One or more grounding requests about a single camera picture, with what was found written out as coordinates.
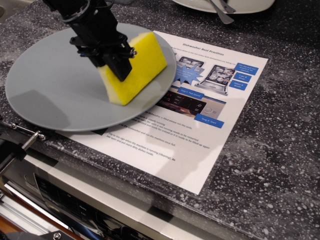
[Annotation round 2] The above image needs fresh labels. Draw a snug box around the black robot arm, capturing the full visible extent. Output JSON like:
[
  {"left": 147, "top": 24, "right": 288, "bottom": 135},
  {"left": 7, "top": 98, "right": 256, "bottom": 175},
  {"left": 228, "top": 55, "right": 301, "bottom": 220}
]
[{"left": 44, "top": 0, "right": 137, "bottom": 82}]

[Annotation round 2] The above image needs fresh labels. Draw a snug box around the metal spoon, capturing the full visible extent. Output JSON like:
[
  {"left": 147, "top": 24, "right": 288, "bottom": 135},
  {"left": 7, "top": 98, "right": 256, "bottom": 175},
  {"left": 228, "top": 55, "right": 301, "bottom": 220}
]
[{"left": 208, "top": 0, "right": 234, "bottom": 25}]

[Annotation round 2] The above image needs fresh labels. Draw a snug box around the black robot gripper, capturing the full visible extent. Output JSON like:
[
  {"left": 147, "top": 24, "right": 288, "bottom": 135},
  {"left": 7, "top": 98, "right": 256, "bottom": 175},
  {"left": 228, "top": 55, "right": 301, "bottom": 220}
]
[{"left": 69, "top": 9, "right": 134, "bottom": 82}]

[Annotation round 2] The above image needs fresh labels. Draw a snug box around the aluminium extrusion rail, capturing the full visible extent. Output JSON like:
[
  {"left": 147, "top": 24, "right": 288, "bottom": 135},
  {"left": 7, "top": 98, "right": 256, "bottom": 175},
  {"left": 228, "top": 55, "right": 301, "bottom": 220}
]
[{"left": 0, "top": 195, "right": 63, "bottom": 235}]

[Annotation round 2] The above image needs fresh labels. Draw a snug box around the laminated dishwasher instruction sheet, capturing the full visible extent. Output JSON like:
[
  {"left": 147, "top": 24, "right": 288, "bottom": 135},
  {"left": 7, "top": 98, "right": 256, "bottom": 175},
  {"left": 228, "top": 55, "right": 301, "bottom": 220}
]
[{"left": 64, "top": 33, "right": 268, "bottom": 194}]

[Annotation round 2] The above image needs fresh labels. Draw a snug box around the yellow sponge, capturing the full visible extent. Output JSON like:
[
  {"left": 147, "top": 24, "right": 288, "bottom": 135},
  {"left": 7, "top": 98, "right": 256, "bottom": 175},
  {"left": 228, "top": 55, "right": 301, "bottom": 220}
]
[{"left": 97, "top": 31, "right": 167, "bottom": 106}]

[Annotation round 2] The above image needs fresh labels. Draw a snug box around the stainless steel dishwasher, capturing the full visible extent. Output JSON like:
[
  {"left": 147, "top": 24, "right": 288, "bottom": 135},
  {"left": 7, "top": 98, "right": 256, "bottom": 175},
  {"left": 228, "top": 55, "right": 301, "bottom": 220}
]
[{"left": 0, "top": 152, "right": 226, "bottom": 240}]

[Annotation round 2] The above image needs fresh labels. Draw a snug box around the black metal clamp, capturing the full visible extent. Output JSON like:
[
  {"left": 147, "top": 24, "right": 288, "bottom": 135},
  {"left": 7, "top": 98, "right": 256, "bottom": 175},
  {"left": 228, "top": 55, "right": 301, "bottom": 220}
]
[{"left": 0, "top": 119, "right": 47, "bottom": 177}]

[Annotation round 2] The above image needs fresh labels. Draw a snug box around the white bowl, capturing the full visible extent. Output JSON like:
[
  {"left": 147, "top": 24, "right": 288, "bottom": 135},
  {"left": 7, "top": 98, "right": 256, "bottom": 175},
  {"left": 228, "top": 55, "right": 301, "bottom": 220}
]
[{"left": 172, "top": 0, "right": 276, "bottom": 15}]

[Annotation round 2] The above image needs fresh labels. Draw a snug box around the black bracket with screw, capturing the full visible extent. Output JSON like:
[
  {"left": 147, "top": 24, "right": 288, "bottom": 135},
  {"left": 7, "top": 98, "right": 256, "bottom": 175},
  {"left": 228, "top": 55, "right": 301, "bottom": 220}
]
[{"left": 39, "top": 230, "right": 76, "bottom": 240}]

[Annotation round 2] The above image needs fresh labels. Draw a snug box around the grey round plate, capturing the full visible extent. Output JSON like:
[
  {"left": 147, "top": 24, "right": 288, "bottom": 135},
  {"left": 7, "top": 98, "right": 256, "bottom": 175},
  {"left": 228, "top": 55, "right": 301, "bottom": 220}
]
[{"left": 5, "top": 28, "right": 177, "bottom": 132}]

